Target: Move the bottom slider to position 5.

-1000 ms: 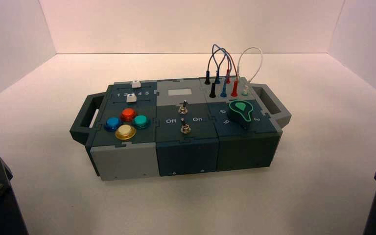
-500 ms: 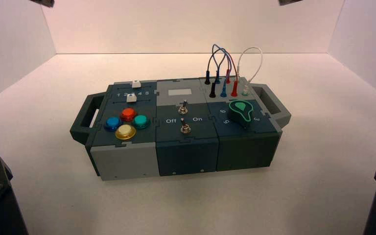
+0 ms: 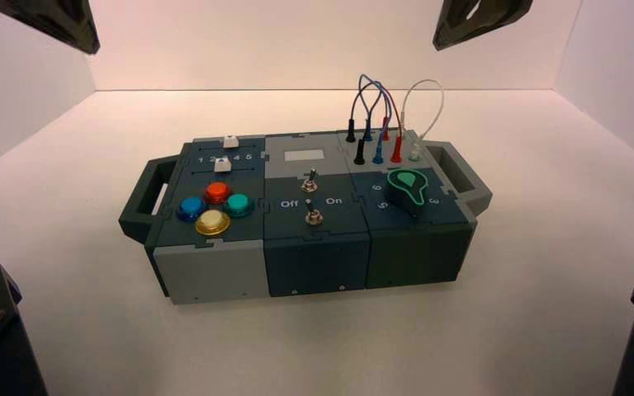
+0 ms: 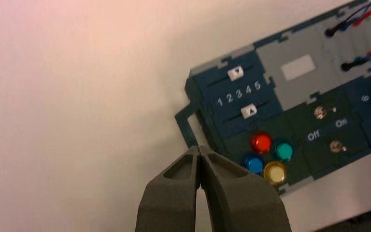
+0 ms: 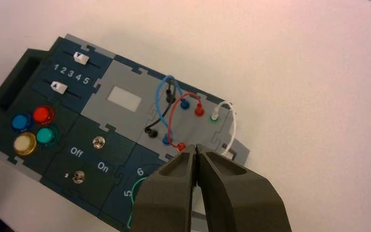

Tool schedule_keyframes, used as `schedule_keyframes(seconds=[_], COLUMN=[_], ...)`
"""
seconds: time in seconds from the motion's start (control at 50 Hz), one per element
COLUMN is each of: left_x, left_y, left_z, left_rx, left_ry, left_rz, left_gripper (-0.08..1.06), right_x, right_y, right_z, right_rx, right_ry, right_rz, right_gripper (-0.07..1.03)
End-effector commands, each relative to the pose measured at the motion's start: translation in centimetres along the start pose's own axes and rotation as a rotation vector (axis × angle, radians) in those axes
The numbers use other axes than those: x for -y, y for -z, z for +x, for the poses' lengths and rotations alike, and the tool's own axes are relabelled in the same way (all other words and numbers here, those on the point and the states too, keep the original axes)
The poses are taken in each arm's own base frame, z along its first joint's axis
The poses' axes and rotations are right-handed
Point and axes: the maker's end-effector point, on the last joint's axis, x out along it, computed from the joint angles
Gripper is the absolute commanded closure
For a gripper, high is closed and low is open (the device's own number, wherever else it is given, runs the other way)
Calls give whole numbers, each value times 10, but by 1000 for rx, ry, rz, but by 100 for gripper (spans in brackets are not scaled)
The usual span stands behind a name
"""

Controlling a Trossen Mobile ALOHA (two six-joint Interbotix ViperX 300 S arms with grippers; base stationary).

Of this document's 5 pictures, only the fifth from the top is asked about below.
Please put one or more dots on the olive right gripper right finger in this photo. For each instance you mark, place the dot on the olive right gripper right finger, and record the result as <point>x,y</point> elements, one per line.
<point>236,201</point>

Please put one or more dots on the olive right gripper left finger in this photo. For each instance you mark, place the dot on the olive right gripper left finger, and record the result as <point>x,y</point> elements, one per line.
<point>166,198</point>

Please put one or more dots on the white slider knob upward arrow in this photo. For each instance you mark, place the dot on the white slider knob upward arrow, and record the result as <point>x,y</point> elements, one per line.
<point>58,87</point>

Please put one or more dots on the white slider knob downward arrow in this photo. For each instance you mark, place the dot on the white slider knob downward arrow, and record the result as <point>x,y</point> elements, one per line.
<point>80,58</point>

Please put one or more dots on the dark teal grey task board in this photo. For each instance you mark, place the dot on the dark teal grey task board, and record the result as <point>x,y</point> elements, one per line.
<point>108,128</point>

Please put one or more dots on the white rectangular display window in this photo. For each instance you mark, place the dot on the white rectangular display window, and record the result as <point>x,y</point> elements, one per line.
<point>124,98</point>

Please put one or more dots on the green push button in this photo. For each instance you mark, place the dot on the green push button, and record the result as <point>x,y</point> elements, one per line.
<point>46,135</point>

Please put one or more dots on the red push button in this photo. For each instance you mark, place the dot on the red push button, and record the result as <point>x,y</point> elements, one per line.
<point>42,114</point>

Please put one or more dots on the yellow push button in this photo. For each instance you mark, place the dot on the yellow push button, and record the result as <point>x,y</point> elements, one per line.
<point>24,144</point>

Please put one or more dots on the blue push button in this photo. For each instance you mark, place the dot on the blue push button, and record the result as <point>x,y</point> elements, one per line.
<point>20,122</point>

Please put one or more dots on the metal toggle switch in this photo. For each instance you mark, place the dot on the metal toggle switch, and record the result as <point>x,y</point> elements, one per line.
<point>78,177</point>
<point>98,142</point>

